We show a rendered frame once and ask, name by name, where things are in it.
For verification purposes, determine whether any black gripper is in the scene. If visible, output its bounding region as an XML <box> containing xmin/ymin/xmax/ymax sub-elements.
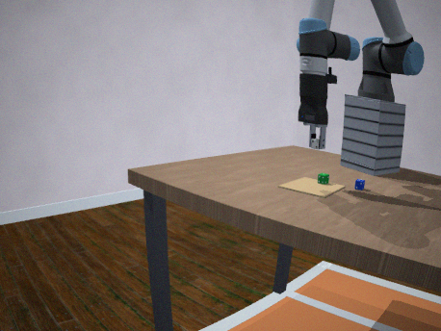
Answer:
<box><xmin>298</xmin><ymin>56</ymin><xmax>337</xmax><ymax>149</ymax></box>

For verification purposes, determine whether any green die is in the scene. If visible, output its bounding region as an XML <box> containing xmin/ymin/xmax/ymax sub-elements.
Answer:
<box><xmin>318</xmin><ymin>173</ymin><xmax>329</xmax><ymax>185</ymax></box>

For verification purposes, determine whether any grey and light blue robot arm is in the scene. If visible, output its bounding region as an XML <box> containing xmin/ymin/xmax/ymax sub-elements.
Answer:
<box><xmin>297</xmin><ymin>0</ymin><xmax>425</xmax><ymax>102</ymax></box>

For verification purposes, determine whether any blue die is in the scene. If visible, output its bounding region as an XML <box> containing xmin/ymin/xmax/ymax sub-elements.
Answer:
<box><xmin>355</xmin><ymin>179</ymin><xmax>365</xmax><ymax>191</ymax></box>

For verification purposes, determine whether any grey die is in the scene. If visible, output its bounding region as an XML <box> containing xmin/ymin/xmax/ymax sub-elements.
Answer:
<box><xmin>311</xmin><ymin>139</ymin><xmax>319</xmax><ymax>150</ymax></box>

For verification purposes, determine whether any tan flat mat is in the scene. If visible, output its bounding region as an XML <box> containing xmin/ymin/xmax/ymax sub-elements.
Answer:
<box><xmin>278</xmin><ymin>177</ymin><xmax>345</xmax><ymax>198</ymax></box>

